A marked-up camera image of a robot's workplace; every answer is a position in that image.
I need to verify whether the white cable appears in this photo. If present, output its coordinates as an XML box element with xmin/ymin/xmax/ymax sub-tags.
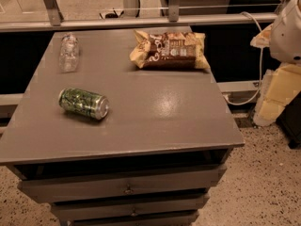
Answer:
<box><xmin>224</xmin><ymin>11</ymin><xmax>265</xmax><ymax>106</ymax></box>

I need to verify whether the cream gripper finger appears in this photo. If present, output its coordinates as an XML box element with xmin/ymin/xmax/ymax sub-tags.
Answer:
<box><xmin>250</xmin><ymin>24</ymin><xmax>273</xmax><ymax>48</ymax></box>
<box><xmin>253</xmin><ymin>63</ymin><xmax>301</xmax><ymax>126</ymax></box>

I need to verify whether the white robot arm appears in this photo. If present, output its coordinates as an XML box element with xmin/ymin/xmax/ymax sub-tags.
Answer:
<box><xmin>250</xmin><ymin>0</ymin><xmax>301</xmax><ymax>126</ymax></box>

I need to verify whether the metal railing frame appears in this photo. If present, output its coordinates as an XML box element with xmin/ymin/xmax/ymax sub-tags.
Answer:
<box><xmin>0</xmin><ymin>0</ymin><xmax>290</xmax><ymax>33</ymax></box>

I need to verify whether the grey drawer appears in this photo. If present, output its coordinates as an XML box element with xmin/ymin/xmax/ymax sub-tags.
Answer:
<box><xmin>51</xmin><ymin>193</ymin><xmax>209</xmax><ymax>220</ymax></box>
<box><xmin>19</xmin><ymin>164</ymin><xmax>227</xmax><ymax>203</ymax></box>
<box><xmin>72</xmin><ymin>210</ymin><xmax>198</xmax><ymax>226</ymax></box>

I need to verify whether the top grey drawer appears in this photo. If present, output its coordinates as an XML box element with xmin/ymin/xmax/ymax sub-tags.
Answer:
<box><xmin>19</xmin><ymin>164</ymin><xmax>227</xmax><ymax>203</ymax></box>

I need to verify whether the green soda can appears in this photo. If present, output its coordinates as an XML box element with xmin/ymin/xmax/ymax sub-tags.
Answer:
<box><xmin>58</xmin><ymin>89</ymin><xmax>109</xmax><ymax>120</ymax></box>

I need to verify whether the clear plastic water bottle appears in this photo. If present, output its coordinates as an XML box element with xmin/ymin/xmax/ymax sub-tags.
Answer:
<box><xmin>59</xmin><ymin>33</ymin><xmax>79</xmax><ymax>73</ymax></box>

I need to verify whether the brown yellow chip bag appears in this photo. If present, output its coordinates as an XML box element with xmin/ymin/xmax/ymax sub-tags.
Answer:
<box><xmin>129</xmin><ymin>30</ymin><xmax>210</xmax><ymax>70</ymax></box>

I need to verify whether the middle grey drawer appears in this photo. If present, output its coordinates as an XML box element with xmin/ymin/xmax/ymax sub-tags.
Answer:
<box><xmin>51</xmin><ymin>193</ymin><xmax>209</xmax><ymax>220</ymax></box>

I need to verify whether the bottom grey drawer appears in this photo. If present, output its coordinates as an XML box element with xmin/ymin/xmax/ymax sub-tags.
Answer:
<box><xmin>72</xmin><ymin>210</ymin><xmax>198</xmax><ymax>226</ymax></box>

